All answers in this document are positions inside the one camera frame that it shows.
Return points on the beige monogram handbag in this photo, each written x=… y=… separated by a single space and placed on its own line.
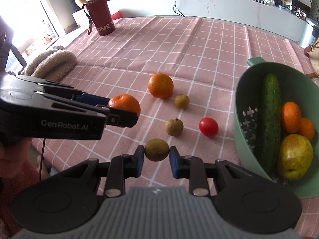
x=312 y=52

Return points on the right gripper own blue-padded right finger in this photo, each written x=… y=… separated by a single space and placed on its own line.
x=193 y=169

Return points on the brown longan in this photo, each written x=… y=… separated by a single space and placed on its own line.
x=174 y=127
x=156 y=149
x=181 y=101

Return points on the orange mandarin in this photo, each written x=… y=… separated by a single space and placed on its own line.
x=307 y=129
x=125 y=102
x=160 y=85
x=290 y=117

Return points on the yellow-green pear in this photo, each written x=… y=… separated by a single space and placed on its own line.
x=295 y=157

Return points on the green plastic colander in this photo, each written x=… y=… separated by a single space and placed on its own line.
x=294 y=86

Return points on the green cucumber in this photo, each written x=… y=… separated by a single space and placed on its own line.
x=268 y=134

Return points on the red TIME bottle sleeve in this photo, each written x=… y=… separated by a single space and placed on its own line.
x=98 y=14

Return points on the silver pedal trash bin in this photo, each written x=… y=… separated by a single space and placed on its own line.
x=310 y=33

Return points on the red cherry tomato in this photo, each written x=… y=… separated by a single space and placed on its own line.
x=208 y=127

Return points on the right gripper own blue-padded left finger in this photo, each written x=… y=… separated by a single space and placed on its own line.
x=119 y=169

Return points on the beige fuzzy cloth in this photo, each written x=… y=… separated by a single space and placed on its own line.
x=53 y=64

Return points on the pink checkered tablecloth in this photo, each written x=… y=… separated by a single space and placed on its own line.
x=203 y=57

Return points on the white marble TV cabinet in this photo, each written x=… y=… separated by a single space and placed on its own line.
x=245 y=12

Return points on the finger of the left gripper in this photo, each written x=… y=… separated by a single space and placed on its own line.
x=118 y=117
x=84 y=97

